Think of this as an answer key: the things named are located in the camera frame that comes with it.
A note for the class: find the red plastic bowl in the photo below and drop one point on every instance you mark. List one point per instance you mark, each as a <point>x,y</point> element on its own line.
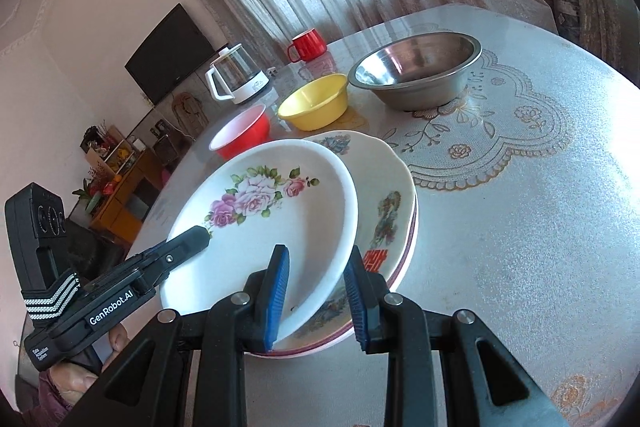
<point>245,134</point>

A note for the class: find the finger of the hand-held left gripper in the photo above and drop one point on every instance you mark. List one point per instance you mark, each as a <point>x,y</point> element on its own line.
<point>175,252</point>

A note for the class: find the wooden chair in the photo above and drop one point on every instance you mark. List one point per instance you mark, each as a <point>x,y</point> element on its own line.
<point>187,112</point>

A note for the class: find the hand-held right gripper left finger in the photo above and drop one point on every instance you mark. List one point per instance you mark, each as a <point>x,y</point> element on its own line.
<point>277,297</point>

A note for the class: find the wooden cabinet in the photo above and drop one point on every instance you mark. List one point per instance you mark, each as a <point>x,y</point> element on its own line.
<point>125,202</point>

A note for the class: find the red ribbed mug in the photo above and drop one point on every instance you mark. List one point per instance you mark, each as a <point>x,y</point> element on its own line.
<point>310,46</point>

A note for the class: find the yellow plastic bowl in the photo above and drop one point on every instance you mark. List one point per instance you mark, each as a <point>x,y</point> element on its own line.
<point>315,107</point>

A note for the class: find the white shelf with ornaments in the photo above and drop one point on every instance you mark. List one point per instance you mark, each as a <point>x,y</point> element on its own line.
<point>107,149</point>

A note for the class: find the green potted plant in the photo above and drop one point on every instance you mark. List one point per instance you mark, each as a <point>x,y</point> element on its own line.
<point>86,196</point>

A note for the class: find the black sofa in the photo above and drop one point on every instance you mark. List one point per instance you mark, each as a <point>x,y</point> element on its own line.
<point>85,252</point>

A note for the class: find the black wall television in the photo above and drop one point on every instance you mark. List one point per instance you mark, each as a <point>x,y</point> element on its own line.
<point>170,52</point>

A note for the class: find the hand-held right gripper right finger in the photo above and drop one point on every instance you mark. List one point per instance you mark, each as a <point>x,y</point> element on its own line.
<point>357,302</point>

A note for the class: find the white plate with purple floral rim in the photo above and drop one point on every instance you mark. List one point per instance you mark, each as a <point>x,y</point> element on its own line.
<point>413,237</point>

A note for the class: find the white plate with red characters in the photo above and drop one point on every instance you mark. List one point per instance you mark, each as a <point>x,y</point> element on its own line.
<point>380,187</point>

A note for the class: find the patterned cushion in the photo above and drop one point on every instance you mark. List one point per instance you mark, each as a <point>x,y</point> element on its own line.
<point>565,4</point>

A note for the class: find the stainless steel bowl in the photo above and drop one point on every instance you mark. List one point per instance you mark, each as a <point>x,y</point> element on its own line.
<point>415,72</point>

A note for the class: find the person's left hand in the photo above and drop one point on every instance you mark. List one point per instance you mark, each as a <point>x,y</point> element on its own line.
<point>75,382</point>

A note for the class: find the white plate with pink roses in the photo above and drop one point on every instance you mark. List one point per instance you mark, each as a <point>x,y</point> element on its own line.
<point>280,227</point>

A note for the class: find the white electric glass kettle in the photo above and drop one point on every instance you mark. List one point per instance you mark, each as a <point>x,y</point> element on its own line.
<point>240,74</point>

